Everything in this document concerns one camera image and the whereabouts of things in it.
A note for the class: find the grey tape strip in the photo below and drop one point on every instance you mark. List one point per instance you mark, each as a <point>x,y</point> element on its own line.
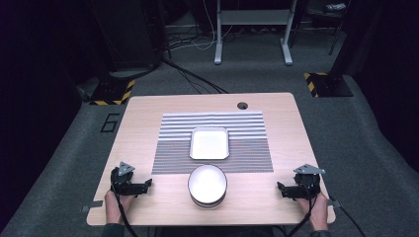
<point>93,205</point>
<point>334,203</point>

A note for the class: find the white rectangular tray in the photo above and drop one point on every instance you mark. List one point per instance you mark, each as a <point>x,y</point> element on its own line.
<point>209,143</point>

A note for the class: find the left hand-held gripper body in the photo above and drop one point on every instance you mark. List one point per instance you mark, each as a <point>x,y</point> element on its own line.
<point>126,187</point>

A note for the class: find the person's right hand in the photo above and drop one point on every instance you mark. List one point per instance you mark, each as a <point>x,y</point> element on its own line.
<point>318,212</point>

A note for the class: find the white round plate dark rim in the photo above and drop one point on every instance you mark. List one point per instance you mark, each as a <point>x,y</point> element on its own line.
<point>207,206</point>
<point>207,182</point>

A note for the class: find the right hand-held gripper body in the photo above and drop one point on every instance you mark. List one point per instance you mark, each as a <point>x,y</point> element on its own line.
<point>304,189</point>

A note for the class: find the grey device on dark shelf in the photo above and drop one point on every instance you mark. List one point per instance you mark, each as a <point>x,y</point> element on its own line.
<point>334,7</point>

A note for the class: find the striped grey placemat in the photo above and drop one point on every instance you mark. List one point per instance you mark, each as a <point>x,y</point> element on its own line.
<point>243,154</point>

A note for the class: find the person's left hand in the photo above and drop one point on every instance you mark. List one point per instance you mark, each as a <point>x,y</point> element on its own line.
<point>113,209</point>

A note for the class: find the black stand base hazard stripes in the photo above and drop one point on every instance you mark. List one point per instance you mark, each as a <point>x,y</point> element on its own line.
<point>110,92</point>
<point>329,85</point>

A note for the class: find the white desk frame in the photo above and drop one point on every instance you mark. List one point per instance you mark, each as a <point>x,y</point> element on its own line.
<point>253,17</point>

